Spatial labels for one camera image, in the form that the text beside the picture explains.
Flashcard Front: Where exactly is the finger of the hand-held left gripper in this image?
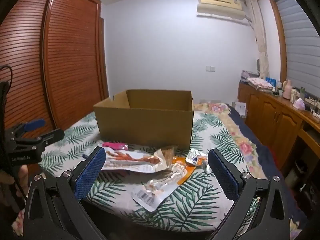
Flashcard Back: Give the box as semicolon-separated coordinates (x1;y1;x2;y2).
12;128;65;151
6;119;46;138

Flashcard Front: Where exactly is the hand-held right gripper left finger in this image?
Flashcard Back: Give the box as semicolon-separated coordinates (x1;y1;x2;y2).
22;146;108;240

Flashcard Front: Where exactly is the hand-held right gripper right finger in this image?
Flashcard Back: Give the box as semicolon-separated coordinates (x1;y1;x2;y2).
207;148;298;240

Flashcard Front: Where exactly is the silver snack packet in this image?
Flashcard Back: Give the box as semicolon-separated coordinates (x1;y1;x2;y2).
185;149;213;174

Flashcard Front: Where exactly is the pink snack packet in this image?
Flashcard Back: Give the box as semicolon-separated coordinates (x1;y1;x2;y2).
102;142;129;151

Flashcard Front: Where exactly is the white orange snack packet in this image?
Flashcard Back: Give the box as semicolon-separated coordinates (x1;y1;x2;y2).
100;149;167;173

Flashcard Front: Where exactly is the tan snack packet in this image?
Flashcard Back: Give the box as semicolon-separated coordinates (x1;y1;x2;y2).
154;145;178;167

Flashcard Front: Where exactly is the clear barcode snack packet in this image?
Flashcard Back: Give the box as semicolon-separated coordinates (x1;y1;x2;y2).
130;162;187;212

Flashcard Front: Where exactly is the brown cardboard box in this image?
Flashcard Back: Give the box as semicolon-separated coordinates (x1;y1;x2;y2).
93;89;195;150

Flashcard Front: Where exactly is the person's left hand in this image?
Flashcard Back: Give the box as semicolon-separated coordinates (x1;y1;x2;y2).
0;166;30;199

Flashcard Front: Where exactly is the leaf print blanket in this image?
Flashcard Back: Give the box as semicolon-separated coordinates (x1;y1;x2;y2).
15;102;265;240

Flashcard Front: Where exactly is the navy bed sheet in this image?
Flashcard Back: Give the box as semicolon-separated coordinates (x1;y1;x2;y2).
229;105;310;240

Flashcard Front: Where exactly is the white paper bag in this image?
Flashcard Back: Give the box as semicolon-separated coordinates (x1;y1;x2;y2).
231;102;247;117

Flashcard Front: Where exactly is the wooden cabinet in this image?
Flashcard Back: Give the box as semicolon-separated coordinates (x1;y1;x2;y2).
237;82;320;180

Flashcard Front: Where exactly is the brown slatted wardrobe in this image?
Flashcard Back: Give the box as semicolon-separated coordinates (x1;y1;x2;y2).
0;0;109;155

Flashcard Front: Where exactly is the folded floral cloth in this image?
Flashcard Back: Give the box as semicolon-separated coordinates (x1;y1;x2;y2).
246;77;274;90

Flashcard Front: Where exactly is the pink bottle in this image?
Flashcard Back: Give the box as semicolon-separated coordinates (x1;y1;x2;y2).
282;79;293;99

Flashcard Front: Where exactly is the white power strip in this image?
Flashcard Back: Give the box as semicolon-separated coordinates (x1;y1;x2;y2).
304;97;320;108

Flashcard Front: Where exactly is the pale floral curtain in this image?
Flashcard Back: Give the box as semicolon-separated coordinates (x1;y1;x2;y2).
245;0;269;79

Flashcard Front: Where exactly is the grey window blind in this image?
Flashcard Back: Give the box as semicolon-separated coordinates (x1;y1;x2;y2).
271;0;320;98

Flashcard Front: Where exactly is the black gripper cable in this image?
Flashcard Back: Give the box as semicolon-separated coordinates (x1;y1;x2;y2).
0;65;27;200

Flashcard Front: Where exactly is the wall air conditioner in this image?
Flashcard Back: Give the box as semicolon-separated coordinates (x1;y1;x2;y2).
196;0;247;20

